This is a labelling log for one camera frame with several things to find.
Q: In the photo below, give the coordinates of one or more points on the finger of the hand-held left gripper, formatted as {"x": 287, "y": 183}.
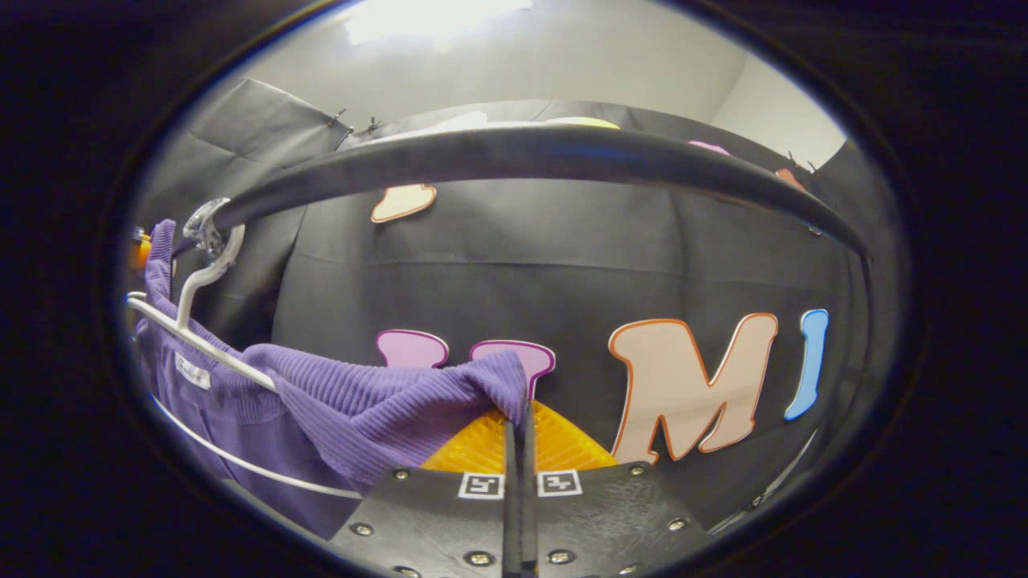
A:
{"x": 141, "y": 249}

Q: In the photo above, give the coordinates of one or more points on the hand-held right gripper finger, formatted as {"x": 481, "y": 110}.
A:
{"x": 511, "y": 498}
{"x": 528, "y": 498}

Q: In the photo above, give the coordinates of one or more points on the purple ribbed shirt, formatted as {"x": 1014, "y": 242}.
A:
{"x": 377, "y": 409}

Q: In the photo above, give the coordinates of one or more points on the white plastic hanger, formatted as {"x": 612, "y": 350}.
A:
{"x": 205, "y": 277}

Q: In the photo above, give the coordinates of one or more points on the black clothes rack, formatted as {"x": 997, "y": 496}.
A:
{"x": 522, "y": 152}

